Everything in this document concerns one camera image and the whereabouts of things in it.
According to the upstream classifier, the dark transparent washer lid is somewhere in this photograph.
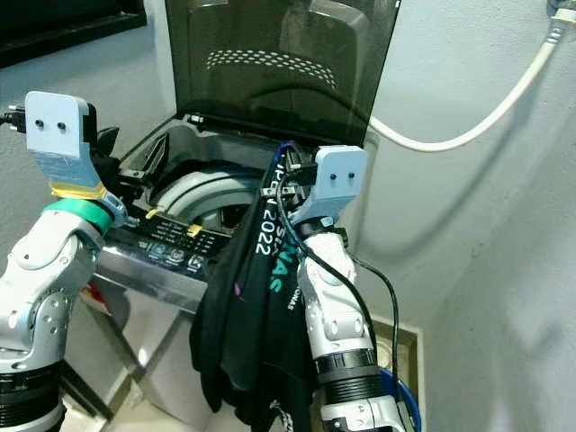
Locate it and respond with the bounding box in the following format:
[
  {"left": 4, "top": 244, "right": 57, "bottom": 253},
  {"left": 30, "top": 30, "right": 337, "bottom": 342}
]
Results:
[{"left": 163, "top": 0, "right": 402, "bottom": 150}]

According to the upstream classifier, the grey hose connector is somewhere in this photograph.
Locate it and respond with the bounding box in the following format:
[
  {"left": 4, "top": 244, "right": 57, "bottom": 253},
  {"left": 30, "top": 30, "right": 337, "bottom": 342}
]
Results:
[{"left": 543, "top": 0, "right": 576, "bottom": 48}]

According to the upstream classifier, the grey washing machine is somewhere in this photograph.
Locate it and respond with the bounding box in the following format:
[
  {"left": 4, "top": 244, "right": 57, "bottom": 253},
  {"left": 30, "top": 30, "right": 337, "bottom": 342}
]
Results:
[{"left": 84, "top": 112, "right": 368, "bottom": 429}]

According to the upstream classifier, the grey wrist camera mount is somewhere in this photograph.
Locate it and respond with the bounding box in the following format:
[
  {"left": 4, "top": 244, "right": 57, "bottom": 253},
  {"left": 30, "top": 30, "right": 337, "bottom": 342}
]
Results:
[
  {"left": 23, "top": 89, "right": 106, "bottom": 200},
  {"left": 292, "top": 144, "right": 369, "bottom": 227}
]

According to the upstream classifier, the red and white sticker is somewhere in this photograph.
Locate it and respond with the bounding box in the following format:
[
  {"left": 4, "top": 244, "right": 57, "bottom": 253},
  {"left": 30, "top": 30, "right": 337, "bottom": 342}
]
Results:
[{"left": 85, "top": 283, "right": 114, "bottom": 319}]

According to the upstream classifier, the black garment with teal print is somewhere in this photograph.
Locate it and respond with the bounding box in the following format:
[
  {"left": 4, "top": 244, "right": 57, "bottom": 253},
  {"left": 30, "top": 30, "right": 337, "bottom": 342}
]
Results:
[{"left": 188, "top": 141, "right": 327, "bottom": 432}]

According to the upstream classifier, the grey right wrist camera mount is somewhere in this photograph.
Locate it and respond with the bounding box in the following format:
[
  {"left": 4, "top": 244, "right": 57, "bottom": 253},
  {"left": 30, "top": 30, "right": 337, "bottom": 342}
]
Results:
[{"left": 292, "top": 144, "right": 369, "bottom": 227}]

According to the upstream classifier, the blue bucket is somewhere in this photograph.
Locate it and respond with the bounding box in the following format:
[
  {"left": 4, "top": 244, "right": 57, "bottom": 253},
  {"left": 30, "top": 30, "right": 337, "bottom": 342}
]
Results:
[{"left": 378, "top": 364, "right": 423, "bottom": 432}]

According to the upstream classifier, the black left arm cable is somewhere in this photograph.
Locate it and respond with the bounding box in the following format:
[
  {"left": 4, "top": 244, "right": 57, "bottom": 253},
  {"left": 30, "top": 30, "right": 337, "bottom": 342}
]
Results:
[{"left": 0, "top": 105, "right": 27, "bottom": 124}]

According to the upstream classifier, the dark window with black frame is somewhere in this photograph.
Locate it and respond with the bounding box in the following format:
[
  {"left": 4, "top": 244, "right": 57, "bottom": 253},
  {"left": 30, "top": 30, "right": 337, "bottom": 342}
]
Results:
[{"left": 0, "top": 0, "right": 148, "bottom": 69}]

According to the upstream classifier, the white water hose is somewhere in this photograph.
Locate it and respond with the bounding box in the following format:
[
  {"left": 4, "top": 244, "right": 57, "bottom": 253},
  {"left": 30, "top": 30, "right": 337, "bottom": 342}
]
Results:
[{"left": 367, "top": 34, "right": 564, "bottom": 153}]

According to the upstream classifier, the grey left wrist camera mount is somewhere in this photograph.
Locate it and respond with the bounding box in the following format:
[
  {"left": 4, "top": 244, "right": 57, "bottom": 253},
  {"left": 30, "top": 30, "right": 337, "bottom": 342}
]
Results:
[{"left": 23, "top": 89, "right": 106, "bottom": 200}]

